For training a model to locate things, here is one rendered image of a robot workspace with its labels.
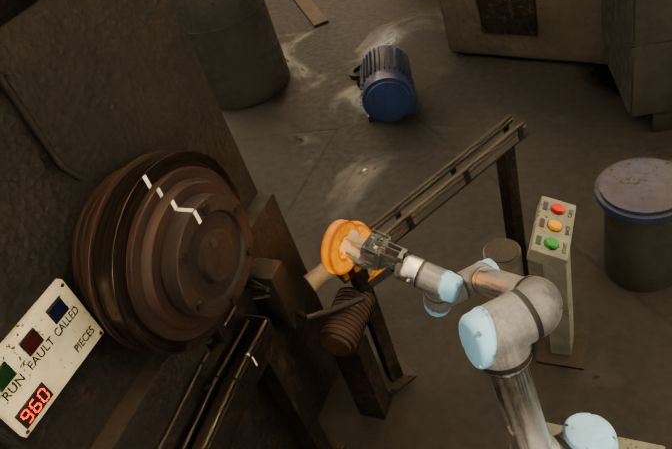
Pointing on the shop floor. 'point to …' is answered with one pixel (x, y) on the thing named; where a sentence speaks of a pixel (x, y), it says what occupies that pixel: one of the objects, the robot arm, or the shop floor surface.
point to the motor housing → (356, 352)
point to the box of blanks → (639, 29)
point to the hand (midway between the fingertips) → (339, 242)
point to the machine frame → (132, 62)
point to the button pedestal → (569, 346)
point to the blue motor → (387, 84)
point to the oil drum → (229, 27)
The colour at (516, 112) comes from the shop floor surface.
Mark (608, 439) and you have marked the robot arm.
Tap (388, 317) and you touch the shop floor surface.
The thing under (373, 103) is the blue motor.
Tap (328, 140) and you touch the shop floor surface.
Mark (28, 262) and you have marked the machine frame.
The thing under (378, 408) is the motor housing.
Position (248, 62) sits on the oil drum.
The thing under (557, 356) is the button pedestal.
